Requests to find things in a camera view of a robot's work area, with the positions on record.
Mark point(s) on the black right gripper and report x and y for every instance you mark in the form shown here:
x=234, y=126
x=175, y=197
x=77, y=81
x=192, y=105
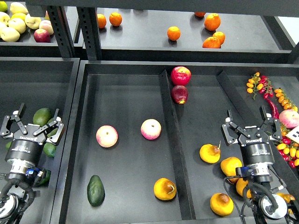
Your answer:
x=253, y=141

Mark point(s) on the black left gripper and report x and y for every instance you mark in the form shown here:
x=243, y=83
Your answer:
x=27, y=142

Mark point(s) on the dark green avocado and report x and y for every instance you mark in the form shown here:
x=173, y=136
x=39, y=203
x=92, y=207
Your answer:
x=95, y=191

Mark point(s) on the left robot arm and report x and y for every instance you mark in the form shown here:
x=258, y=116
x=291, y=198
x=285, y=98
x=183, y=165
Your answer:
x=18, y=193

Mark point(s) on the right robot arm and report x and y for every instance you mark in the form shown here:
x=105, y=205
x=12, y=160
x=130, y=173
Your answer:
x=261, y=197

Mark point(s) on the green avocado top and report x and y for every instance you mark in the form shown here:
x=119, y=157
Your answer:
x=42, y=116

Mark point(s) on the green avocado flat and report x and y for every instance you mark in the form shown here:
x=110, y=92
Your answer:
x=8, y=145

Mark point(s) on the yellow pear with stem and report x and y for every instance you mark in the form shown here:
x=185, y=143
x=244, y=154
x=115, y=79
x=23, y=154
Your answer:
x=240, y=185

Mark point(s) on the green avocado long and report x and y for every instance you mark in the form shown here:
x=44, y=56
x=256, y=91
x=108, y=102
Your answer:
x=42, y=178

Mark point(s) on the yellow pear bottom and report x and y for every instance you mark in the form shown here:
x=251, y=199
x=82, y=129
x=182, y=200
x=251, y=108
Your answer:
x=221, y=204

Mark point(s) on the red chili pepper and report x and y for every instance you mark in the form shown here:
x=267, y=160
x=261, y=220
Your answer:
x=274, y=110

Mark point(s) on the pink apple right bin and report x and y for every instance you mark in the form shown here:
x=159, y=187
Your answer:
x=289, y=118

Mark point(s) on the white label card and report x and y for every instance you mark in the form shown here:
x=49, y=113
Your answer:
x=294, y=134

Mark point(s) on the orange tomato vine right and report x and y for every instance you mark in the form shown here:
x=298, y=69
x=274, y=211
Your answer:
x=284, y=100

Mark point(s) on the red cherry tomato bunch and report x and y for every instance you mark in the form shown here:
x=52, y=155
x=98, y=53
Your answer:
x=266, y=87

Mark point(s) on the orange cherry tomato bunch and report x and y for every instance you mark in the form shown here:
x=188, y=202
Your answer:
x=254, y=85

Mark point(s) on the black left bin tray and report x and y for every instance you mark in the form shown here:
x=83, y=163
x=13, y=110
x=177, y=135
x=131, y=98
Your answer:
x=39, y=83

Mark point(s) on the black bin tray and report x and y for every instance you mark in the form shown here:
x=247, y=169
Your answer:
x=39, y=83
x=124, y=95

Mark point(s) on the black bin divider right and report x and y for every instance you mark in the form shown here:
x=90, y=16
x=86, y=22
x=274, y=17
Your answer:
x=248, y=110

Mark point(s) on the black bin divider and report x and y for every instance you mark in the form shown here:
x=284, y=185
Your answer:
x=176, y=149
x=248, y=110

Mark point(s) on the pink apple left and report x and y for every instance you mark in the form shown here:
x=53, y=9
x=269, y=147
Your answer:
x=106, y=136

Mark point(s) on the pink apple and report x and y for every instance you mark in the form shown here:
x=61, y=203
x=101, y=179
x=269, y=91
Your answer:
x=106, y=136
x=151, y=129

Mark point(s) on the dark red apple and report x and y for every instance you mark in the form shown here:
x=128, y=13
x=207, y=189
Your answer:
x=179, y=94

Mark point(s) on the black bin divider centre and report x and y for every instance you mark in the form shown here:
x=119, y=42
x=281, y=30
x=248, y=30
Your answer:
x=176, y=149

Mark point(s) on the bright red apple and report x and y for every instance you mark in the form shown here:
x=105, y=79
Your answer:
x=180, y=75

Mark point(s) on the red apple on left shelf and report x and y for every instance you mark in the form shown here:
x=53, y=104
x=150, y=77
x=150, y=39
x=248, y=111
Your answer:
x=42, y=35

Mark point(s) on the yellow-green apple front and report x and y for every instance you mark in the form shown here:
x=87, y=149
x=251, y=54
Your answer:
x=9, y=34

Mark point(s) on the orange on shelf front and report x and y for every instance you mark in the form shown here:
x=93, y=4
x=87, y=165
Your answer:
x=212, y=42

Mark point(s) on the pink apple centre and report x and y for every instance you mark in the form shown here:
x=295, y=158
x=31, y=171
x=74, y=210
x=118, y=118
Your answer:
x=151, y=129

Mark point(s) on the orange on shelf right small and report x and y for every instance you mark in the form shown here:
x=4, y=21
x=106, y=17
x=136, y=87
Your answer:
x=220, y=35

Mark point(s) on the yellow-green apple middle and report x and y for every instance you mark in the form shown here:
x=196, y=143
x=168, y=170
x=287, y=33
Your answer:
x=18, y=24

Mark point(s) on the black middle bin tray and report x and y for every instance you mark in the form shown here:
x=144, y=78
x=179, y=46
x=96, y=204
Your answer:
x=124, y=95

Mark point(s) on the black shelf post left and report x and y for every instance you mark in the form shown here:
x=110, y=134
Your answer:
x=61, y=29

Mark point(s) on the black shelf post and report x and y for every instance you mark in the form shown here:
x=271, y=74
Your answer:
x=89, y=26
x=61, y=29

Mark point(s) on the black shelf post right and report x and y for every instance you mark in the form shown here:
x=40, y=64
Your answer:
x=89, y=26

